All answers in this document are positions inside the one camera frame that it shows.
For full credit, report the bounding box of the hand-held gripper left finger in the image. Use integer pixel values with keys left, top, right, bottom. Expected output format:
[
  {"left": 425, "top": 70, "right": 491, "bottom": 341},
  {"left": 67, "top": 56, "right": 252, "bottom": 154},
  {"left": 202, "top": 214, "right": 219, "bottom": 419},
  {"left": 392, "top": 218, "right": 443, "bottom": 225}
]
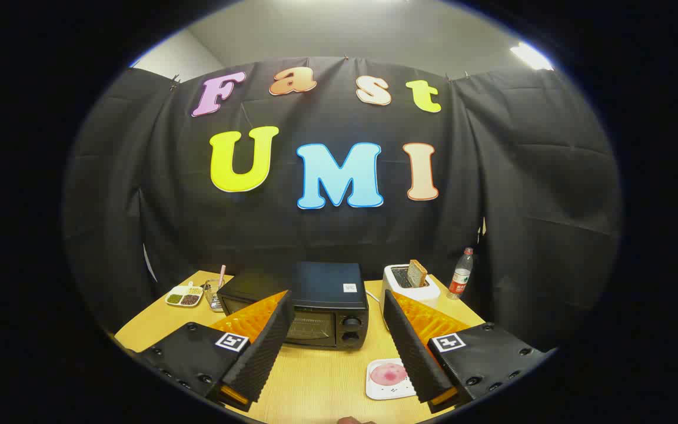
[{"left": 139, "top": 290, "right": 295, "bottom": 413}]

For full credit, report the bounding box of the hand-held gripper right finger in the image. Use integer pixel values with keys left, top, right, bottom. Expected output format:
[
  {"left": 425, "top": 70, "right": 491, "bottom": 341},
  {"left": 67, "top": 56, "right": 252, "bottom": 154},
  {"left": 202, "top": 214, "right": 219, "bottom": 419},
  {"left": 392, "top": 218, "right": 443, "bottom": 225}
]
[{"left": 382, "top": 289, "right": 551, "bottom": 414}]

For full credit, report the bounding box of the pink round food slice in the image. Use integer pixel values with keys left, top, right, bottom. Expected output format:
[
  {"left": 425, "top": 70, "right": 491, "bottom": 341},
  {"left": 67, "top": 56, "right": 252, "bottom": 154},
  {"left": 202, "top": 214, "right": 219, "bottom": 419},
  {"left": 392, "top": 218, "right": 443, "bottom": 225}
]
[{"left": 370, "top": 362, "right": 408, "bottom": 386}]

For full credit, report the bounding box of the white square plate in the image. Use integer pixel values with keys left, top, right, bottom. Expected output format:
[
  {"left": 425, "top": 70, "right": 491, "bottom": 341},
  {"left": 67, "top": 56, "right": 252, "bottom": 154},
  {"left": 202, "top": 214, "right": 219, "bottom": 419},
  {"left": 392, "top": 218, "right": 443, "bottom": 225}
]
[{"left": 365, "top": 357, "right": 417, "bottom": 401}]

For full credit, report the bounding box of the black toaster oven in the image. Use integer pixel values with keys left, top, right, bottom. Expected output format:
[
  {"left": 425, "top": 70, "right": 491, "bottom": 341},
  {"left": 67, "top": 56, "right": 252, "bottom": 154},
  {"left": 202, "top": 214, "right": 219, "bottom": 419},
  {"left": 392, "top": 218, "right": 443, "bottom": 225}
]
[{"left": 217, "top": 261, "right": 370, "bottom": 350}]

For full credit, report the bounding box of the white pop-up toaster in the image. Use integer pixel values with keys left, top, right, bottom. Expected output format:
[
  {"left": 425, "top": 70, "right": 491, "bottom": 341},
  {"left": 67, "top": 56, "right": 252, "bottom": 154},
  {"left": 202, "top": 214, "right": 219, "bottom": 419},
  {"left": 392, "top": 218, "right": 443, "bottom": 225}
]
[{"left": 382, "top": 264, "right": 441, "bottom": 310}]

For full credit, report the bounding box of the brown bread slice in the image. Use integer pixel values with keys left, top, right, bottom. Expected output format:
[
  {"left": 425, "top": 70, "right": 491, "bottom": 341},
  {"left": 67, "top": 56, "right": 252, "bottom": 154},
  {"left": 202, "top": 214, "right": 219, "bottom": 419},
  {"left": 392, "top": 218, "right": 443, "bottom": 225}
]
[{"left": 407, "top": 259, "right": 428, "bottom": 288}]

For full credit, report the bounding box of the clear water bottle red label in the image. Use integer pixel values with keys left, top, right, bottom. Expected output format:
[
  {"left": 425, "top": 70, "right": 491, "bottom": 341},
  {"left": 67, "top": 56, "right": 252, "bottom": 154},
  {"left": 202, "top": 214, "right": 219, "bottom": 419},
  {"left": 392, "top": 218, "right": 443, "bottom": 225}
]
[{"left": 447, "top": 247, "right": 474, "bottom": 301}]

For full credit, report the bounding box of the white divided dish with beans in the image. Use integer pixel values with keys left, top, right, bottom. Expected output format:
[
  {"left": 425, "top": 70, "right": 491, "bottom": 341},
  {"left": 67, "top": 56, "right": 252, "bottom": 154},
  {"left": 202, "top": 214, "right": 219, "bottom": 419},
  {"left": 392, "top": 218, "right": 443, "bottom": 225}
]
[{"left": 165, "top": 284, "right": 204, "bottom": 308}]

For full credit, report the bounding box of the black backdrop cloth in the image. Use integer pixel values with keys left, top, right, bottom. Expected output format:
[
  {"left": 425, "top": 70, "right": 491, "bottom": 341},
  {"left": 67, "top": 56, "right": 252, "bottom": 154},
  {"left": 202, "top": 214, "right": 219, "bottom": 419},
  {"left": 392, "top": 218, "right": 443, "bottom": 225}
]
[{"left": 62, "top": 56, "right": 623, "bottom": 354}]

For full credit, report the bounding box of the white power cable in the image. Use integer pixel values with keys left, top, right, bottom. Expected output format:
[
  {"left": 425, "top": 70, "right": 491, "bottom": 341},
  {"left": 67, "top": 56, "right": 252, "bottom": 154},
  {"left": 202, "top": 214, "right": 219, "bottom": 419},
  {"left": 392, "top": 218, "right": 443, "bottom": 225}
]
[{"left": 364, "top": 289, "right": 388, "bottom": 330}]

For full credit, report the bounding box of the metal wire basket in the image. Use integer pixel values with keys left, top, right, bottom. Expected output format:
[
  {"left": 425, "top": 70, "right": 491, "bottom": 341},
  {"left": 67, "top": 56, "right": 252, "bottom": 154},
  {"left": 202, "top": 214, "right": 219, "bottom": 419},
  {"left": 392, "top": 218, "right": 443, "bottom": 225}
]
[{"left": 204, "top": 280, "right": 226, "bottom": 312}]

